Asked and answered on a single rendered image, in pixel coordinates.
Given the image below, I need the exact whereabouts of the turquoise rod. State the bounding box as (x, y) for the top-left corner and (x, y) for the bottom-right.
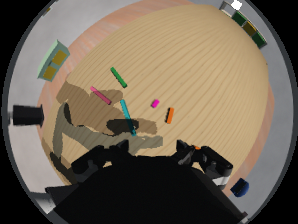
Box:
(120, 99), (137, 137)

